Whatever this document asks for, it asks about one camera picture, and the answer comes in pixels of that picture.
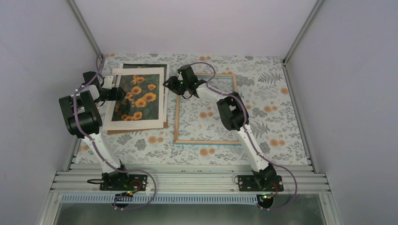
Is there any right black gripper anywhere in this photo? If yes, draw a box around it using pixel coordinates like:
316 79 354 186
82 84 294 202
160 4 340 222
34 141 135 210
163 76 188 96

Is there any sunflower photo print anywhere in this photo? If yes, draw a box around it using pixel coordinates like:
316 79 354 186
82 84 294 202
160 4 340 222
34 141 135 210
120 63 170 123

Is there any white mat sunflower photo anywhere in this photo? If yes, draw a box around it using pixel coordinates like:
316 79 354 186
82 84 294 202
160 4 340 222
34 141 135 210
102 67 165 131

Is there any teal and wood picture frame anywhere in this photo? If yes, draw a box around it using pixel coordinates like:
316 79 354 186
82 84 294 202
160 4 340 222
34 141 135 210
173 73 242 146

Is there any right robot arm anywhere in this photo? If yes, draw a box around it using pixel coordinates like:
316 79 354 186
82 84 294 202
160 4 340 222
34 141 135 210
163 64 279 191

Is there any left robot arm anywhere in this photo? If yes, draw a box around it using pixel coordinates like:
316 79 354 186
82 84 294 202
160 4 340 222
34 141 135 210
59 71 131 190

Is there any brown backing board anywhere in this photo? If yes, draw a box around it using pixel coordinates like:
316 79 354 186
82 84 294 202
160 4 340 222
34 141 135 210
107 121 169 135

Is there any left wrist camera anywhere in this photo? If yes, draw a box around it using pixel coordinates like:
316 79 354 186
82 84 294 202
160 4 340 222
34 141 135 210
102 75 115 89

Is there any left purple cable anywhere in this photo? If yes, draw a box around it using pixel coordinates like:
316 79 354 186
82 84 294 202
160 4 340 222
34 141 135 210
72 53 158 212

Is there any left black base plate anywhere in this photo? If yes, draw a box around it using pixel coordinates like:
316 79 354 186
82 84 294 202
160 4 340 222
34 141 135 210
99 173 147 191

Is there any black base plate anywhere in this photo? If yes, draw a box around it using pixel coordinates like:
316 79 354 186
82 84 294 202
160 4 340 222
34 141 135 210
99 173 147 191
237 175 284 192

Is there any aluminium rail base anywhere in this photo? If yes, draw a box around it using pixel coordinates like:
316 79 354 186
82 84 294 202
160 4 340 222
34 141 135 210
50 164 330 194

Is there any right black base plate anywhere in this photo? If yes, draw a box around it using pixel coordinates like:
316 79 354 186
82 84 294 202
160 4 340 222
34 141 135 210
237 175 284 192

